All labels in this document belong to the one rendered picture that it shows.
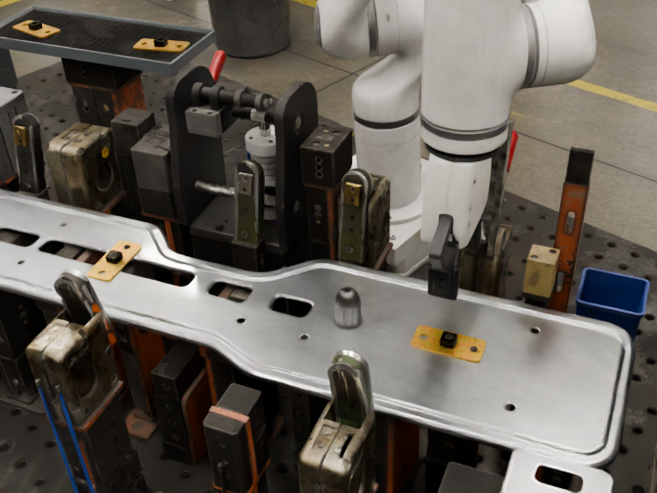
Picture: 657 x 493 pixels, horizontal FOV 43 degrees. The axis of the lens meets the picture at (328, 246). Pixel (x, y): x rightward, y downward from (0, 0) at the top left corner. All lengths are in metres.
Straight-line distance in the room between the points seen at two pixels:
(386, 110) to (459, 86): 0.69
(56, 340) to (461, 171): 0.49
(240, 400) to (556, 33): 0.51
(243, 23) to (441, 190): 3.37
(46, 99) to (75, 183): 1.08
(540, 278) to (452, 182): 0.27
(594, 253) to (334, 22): 0.68
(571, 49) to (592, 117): 2.92
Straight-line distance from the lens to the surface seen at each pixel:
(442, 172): 0.80
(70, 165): 1.29
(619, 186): 3.24
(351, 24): 1.34
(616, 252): 1.68
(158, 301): 1.08
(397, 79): 1.43
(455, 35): 0.74
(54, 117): 2.26
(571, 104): 3.79
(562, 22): 0.78
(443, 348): 0.98
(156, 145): 1.25
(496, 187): 1.01
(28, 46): 1.45
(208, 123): 1.15
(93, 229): 1.24
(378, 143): 1.48
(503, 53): 0.75
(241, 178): 1.13
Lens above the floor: 1.68
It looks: 36 degrees down
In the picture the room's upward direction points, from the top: 2 degrees counter-clockwise
